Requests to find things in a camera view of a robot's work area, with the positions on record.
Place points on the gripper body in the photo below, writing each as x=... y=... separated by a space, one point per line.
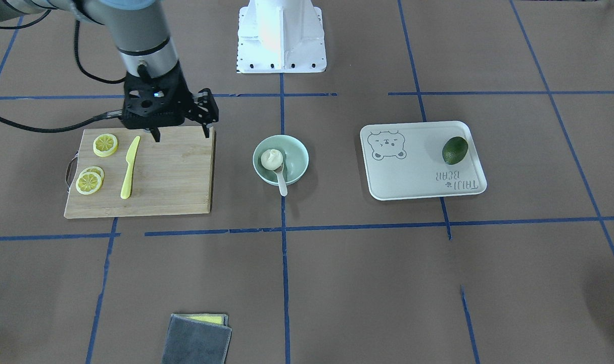
x=204 y=107

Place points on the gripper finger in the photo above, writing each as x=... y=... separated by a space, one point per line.
x=155 y=134
x=206 y=128

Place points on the white spoon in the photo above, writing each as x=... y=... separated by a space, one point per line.
x=281 y=182

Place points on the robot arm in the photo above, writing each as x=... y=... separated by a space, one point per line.
x=138 y=29

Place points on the light green bowl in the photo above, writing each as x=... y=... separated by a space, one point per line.
x=295 y=154

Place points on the wooden cutting board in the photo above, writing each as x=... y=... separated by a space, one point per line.
x=172 y=177

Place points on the yellow plastic knife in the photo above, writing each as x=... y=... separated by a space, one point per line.
x=126 y=189

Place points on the white rectangular tray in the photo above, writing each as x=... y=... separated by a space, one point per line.
x=403 y=161

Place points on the grey folded cloth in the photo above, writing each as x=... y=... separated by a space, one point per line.
x=197 y=338

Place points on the green lime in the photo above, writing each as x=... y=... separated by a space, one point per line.
x=454 y=150

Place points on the lemon slice near handle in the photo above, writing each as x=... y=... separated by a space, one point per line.
x=88 y=183

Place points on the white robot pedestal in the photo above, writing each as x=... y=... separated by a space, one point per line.
x=280 y=37

